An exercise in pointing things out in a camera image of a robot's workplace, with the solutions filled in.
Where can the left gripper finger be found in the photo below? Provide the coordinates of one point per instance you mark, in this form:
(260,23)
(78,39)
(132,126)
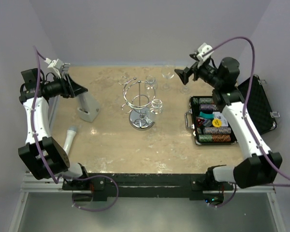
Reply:
(72,83)
(78,90)

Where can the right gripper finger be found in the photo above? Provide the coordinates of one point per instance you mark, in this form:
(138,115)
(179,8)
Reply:
(184,74)
(194,56)

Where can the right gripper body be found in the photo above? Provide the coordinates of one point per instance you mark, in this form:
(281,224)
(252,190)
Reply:
(202,72)

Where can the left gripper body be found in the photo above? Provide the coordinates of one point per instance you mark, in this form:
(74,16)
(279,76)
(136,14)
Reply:
(66,91)

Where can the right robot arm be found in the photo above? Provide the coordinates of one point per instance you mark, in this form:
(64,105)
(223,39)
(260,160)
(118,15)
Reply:
(260,165)

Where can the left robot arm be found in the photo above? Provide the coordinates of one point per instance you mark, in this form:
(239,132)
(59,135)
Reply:
(42,154)

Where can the chrome wine glass rack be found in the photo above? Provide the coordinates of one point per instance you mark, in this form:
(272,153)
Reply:
(138,97)

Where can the white charging stand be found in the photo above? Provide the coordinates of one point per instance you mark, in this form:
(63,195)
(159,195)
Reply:
(88,107)

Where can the white handheld device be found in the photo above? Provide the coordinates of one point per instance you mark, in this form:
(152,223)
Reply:
(70,135)

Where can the yellow round dealer button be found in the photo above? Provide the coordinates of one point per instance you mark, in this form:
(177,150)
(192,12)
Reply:
(216,123)

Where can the black poker chip case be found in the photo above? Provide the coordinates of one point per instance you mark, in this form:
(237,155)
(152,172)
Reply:
(210,127)

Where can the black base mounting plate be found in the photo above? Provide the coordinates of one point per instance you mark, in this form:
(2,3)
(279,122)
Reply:
(101,187)

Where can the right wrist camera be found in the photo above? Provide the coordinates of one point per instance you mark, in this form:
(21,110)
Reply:
(204,52)

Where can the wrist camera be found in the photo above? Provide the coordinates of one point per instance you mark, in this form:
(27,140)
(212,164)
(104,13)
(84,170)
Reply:
(204,52)
(55,66)

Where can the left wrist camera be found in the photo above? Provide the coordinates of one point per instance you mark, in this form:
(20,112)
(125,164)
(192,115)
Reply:
(55,66)

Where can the aluminium rail frame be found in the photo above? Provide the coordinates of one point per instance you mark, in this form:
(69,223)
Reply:
(39,185)

